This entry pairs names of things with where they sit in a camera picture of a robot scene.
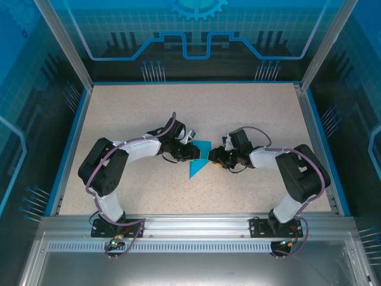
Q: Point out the aluminium corner post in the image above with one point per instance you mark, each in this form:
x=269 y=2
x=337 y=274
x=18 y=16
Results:
x=323 y=44
x=67 y=44

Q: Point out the blue gear print wall panel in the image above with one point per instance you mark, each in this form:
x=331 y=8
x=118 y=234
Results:
x=190 y=18

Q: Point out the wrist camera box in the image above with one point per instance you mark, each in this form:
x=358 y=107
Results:
x=190 y=135
x=227 y=143

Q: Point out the blue table edge strip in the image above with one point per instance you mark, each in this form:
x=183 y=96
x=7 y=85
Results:
x=71 y=149
x=340 y=199

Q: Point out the aluminium frame crossbar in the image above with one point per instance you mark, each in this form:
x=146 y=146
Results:
x=196 y=226

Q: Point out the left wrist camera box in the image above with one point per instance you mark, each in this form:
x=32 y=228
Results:
x=190 y=135

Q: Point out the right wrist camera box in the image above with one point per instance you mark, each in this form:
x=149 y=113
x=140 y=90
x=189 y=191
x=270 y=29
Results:
x=227 y=143

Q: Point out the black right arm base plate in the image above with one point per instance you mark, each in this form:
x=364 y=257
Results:
x=256 y=229

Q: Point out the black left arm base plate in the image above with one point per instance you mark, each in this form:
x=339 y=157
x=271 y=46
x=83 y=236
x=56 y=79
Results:
x=98 y=231

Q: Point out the blue circuit print side panel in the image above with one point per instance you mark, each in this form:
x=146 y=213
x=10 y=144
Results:
x=357 y=119
x=18 y=119

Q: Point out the aluminium table side rail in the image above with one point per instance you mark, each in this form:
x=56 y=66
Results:
x=311 y=125

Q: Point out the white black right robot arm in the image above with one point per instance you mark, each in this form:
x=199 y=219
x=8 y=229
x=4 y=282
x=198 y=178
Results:
x=303 y=175

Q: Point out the grey metal tray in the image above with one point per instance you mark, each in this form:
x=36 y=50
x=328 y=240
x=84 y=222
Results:
x=190 y=271

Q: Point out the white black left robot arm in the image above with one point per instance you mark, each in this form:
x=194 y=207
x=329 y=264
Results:
x=101 y=172

